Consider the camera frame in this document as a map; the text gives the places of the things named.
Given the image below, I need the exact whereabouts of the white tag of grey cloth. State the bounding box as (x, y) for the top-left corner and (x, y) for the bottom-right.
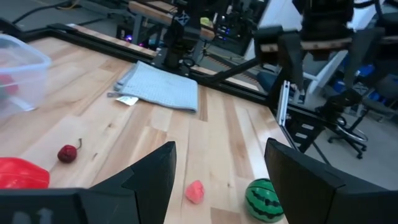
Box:
(116, 95), (139, 107)

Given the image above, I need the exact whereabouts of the grey cloth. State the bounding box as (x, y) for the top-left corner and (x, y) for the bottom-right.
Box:
(107, 60), (199, 113)

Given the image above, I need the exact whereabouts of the background workbench with electronics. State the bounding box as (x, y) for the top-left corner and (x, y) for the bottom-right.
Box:
(129, 0), (218, 41)

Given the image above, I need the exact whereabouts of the red toy bell pepper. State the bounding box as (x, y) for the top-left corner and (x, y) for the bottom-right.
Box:
(0, 157), (50, 190)

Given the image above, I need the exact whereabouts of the small pink toy fruit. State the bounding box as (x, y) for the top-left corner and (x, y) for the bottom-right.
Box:
(185, 179), (205, 205)

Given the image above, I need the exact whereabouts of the silver aluminium extrusion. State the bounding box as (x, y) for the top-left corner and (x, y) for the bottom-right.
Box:
(276, 80), (292, 127)

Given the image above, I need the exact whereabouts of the red toy cherry with stem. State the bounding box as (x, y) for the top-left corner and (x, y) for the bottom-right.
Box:
(57, 138), (83, 164)

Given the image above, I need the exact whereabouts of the green toy watermelon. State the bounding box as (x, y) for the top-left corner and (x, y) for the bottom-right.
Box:
(244, 178), (285, 223)

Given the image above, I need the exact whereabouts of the background wooden desk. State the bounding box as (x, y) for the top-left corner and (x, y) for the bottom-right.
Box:
(253, 24), (398, 94)

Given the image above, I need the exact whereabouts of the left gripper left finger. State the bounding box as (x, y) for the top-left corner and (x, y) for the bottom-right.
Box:
(79, 141), (177, 224)

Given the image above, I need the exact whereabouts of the black office chair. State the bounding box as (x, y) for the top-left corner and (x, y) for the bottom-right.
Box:
(315, 74), (398, 160)

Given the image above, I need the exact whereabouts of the black aluminium table frame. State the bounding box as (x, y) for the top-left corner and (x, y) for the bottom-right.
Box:
(0, 17), (330, 162)

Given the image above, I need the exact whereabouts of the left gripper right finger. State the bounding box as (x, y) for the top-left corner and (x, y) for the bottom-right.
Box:
(264, 138), (346, 224)

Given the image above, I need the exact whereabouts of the clear plastic tupperware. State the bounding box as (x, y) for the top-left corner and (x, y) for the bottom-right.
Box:
(0, 33), (53, 121)

